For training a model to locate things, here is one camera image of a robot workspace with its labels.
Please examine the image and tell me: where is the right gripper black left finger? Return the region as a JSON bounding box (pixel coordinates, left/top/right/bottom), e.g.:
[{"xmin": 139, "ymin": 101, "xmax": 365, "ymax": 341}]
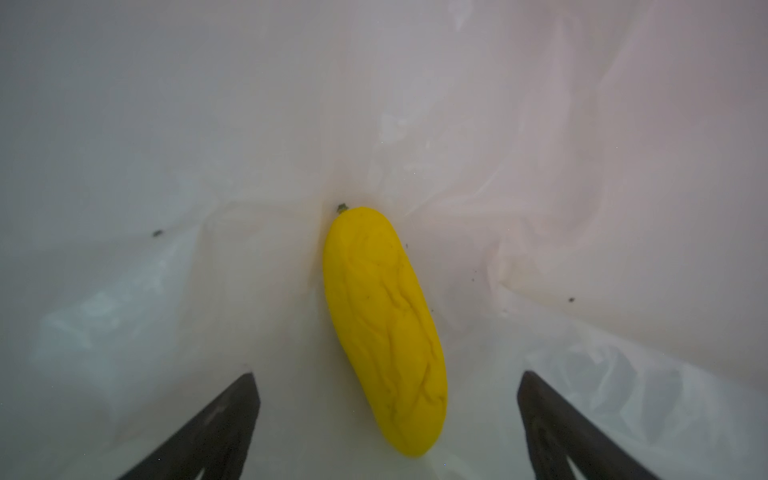
[{"xmin": 121, "ymin": 373, "xmax": 261, "ymax": 480}]

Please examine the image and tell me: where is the white plastic bag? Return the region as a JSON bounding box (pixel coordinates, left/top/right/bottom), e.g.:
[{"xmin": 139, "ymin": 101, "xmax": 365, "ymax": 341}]
[{"xmin": 1, "ymin": 1, "xmax": 767, "ymax": 479}]

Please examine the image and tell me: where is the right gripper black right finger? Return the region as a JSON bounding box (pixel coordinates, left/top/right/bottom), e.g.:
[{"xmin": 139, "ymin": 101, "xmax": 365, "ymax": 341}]
[{"xmin": 517, "ymin": 370, "xmax": 658, "ymax": 480}]

